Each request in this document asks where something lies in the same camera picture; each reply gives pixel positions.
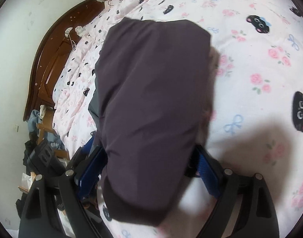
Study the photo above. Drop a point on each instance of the pink cat print duvet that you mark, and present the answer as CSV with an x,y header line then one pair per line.
x,y
257,120

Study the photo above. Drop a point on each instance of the dark wooden headboard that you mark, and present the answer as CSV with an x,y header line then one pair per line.
x,y
53,52

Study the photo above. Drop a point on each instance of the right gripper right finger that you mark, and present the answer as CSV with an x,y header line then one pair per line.
x,y
245,200

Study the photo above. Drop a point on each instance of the wooden bedside chair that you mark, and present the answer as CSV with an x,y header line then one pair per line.
x,y
40,126

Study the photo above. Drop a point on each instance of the blue clothes on chair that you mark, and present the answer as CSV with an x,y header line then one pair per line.
x,y
40,126

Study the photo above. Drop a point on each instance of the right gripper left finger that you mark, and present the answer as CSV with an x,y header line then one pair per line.
x,y
40,217

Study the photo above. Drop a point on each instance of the grey garment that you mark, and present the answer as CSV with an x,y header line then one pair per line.
x,y
151,86

